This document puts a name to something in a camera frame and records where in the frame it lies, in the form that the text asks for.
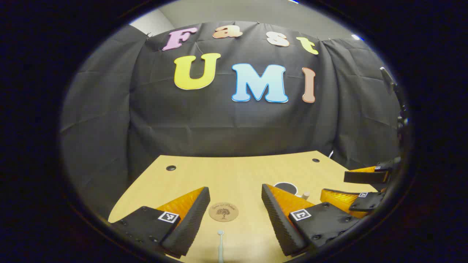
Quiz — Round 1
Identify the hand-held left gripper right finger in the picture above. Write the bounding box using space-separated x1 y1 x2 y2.
261 184 362 257

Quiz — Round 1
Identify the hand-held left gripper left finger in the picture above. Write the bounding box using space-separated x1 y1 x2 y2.
110 186 211 258

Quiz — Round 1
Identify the white cup with wooden handle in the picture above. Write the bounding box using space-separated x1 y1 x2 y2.
273 182 311 201

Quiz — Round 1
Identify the wooden desktop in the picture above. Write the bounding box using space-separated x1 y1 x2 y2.
108 150 379 263

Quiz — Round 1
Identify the black backdrop cloth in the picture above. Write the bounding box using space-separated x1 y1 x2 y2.
60 21 403 220

